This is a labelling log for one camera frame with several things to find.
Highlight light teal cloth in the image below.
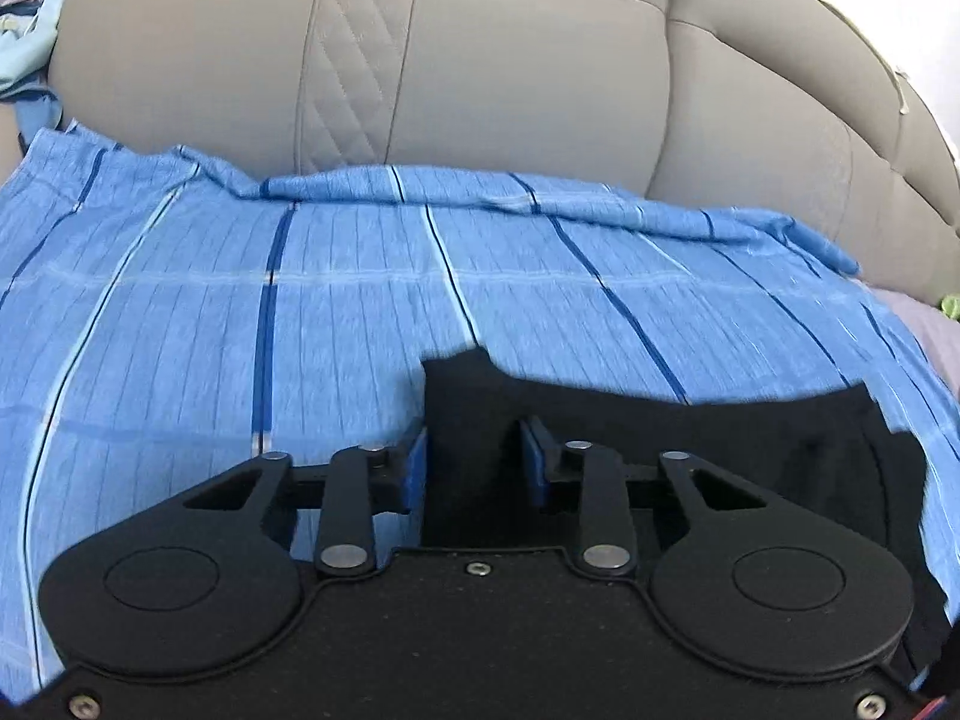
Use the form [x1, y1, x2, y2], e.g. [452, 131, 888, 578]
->
[0, 0, 70, 102]

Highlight blue plaid blanket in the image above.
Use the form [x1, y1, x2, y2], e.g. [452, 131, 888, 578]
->
[0, 124, 960, 700]

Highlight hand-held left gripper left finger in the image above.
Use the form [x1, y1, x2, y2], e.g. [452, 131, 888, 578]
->
[180, 424, 433, 580]

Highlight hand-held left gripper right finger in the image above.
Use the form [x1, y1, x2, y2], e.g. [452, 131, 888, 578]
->
[517, 416, 782, 580]

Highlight black pants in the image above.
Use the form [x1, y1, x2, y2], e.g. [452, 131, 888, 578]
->
[418, 347, 947, 695]

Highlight beige leather sofa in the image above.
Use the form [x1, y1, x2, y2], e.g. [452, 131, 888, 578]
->
[0, 0, 960, 312]

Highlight lavender cloth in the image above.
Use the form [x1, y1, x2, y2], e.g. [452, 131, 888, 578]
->
[870, 286, 960, 391]

